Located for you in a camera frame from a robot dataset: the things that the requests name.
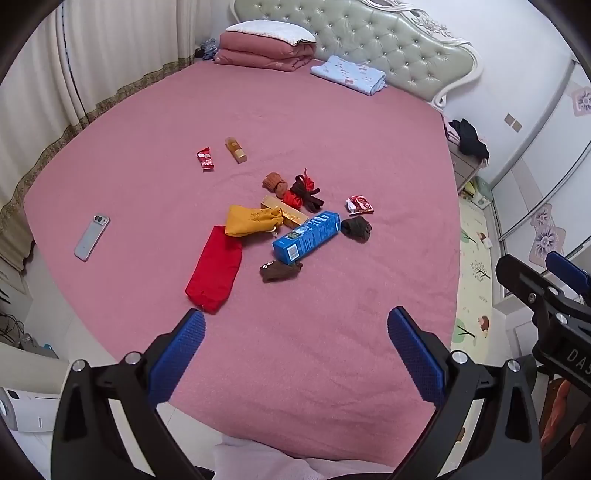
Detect light blue smartphone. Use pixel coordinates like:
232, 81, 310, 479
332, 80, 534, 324
74, 214, 112, 262

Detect dark blue patterned cloth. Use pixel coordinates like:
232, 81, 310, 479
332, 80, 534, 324
194, 39, 221, 62

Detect white wardrobe with flower print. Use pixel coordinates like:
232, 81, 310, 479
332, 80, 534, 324
480, 60, 591, 278

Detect tufted green headboard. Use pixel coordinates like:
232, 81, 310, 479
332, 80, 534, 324
229, 0, 485, 109

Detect folded pink quilt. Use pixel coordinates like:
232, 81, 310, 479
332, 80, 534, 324
213, 31, 317, 73

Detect dark brown knitted sock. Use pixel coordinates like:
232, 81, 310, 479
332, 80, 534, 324
289, 174, 325, 213

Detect bright red cloth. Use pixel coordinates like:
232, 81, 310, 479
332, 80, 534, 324
283, 168, 319, 208

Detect cream curtain with patterned band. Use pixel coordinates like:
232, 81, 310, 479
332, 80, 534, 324
0, 0, 236, 273

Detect long red sock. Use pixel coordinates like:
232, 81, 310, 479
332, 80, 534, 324
185, 225, 243, 315

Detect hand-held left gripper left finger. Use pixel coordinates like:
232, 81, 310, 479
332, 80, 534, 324
50, 308, 207, 480

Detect person's right hand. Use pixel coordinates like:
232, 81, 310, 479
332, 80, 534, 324
540, 381, 591, 457

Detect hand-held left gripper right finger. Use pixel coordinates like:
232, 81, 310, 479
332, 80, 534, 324
387, 306, 543, 480

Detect orange-brown sock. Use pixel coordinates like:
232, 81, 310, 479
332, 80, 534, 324
262, 172, 290, 196

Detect long gold box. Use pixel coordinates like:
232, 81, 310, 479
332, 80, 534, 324
261, 196, 311, 228

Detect tangle of cables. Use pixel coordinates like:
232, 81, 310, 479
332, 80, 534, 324
0, 314, 58, 360

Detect blue cardboard box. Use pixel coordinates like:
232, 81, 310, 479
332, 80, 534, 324
272, 211, 342, 265

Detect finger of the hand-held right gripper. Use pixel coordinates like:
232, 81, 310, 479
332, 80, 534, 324
496, 254, 580, 324
546, 251, 591, 303

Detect amber bottle with gold cap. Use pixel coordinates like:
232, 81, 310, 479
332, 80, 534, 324
225, 137, 247, 164

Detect yellow drawstring pouch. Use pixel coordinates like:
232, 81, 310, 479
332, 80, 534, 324
225, 205, 283, 238

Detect person's light clothing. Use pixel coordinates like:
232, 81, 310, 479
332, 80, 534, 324
212, 436, 393, 480

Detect tree print play mat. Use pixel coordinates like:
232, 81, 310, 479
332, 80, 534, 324
450, 198, 504, 356

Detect dark brown sock white print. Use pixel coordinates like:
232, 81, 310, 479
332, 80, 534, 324
259, 260, 303, 283

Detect grey nightstand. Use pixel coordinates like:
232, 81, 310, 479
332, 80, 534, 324
445, 138, 490, 192

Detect plain dark brown sock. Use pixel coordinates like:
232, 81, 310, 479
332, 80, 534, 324
341, 217, 372, 244

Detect white appliance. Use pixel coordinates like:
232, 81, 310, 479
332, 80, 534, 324
0, 387, 60, 433

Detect white pillow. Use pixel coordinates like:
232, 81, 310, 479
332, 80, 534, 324
225, 20, 316, 47

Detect black clothes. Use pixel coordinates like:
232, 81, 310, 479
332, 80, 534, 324
450, 119, 490, 160

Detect folded light blue blanket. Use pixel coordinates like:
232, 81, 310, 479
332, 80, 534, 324
310, 56, 387, 96

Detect crumpled red and white wrapper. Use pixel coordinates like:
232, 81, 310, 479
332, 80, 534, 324
346, 194, 375, 217

